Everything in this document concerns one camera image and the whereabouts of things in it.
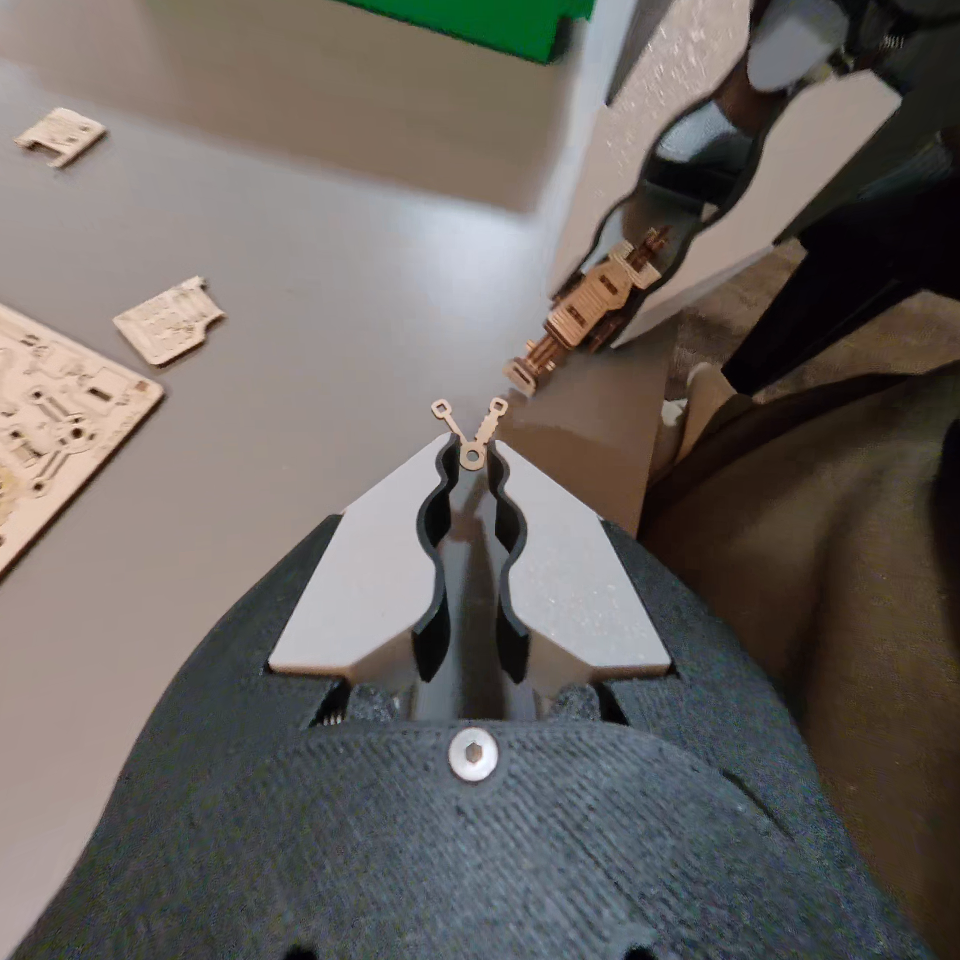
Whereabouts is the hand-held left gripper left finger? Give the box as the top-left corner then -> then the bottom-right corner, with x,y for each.
267,433 -> 459,684

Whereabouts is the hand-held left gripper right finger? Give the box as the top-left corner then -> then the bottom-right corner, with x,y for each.
486,438 -> 674,685

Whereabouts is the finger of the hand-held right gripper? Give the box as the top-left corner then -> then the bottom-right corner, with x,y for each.
609,69 -> 905,351
549,0 -> 753,300

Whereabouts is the small angled wooden link piece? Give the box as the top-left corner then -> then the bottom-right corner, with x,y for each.
431,397 -> 510,472

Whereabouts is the partly built wooden model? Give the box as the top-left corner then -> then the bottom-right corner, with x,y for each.
506,225 -> 672,396

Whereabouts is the grey desk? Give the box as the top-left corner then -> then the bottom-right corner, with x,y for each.
0,0 -> 676,954

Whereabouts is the green plastic bin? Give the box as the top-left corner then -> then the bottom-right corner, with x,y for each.
337,0 -> 597,65

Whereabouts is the small slotted wooden piece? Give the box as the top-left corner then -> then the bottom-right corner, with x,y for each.
112,276 -> 226,367

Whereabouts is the wooden puzzle sheet rectangular window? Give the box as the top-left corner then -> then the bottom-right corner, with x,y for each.
0,303 -> 166,575

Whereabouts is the small notched wooden piece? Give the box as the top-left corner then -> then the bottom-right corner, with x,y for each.
13,107 -> 108,169

